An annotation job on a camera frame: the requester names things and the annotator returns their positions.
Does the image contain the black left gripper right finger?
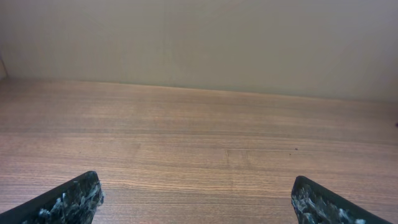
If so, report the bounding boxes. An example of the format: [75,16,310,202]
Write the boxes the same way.
[291,175,391,224]

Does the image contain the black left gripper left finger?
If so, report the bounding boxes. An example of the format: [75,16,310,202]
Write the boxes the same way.
[1,171,104,224]

